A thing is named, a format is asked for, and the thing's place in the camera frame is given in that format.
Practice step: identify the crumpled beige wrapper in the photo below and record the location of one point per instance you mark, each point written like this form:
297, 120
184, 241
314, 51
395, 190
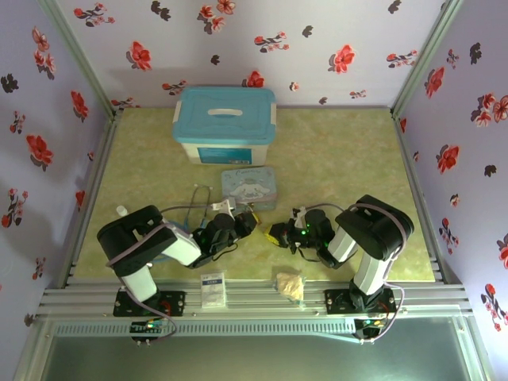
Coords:
290, 286

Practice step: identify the light blue cartoon tin box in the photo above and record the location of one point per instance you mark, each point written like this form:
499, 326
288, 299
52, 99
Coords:
248, 186

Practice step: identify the small brass padlock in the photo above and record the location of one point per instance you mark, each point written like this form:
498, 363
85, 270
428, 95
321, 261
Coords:
257, 219

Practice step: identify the aluminium frame post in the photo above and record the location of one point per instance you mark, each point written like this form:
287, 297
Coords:
428, 51
80, 51

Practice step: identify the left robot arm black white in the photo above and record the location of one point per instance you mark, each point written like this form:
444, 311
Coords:
131, 238

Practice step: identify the aluminium frame front rail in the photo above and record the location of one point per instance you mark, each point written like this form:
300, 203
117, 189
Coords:
254, 301

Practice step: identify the blue stethoscope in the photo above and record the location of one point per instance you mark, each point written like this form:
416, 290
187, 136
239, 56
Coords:
207, 200

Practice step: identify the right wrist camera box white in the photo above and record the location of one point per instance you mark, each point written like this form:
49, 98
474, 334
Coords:
298, 212

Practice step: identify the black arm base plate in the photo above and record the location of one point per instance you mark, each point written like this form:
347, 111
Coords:
335, 301
174, 303

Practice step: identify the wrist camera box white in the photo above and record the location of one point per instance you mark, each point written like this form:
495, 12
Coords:
298, 212
222, 206

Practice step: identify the small circuit board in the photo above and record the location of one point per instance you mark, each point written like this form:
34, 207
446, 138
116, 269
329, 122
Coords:
147, 326
371, 324

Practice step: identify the grey metal panel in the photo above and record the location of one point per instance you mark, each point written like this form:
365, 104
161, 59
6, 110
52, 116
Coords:
254, 361

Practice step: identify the blue lidded plastic storage box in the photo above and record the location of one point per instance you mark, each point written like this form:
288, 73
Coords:
224, 119

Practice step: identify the white flat packet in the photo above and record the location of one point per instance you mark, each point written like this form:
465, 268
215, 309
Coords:
213, 289

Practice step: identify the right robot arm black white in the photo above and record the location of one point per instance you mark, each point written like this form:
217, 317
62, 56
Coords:
373, 226

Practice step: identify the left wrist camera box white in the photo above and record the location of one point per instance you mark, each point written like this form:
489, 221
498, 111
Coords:
222, 206

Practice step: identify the aluminium frame side rail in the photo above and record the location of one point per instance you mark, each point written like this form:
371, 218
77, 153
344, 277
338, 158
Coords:
409, 158
97, 174

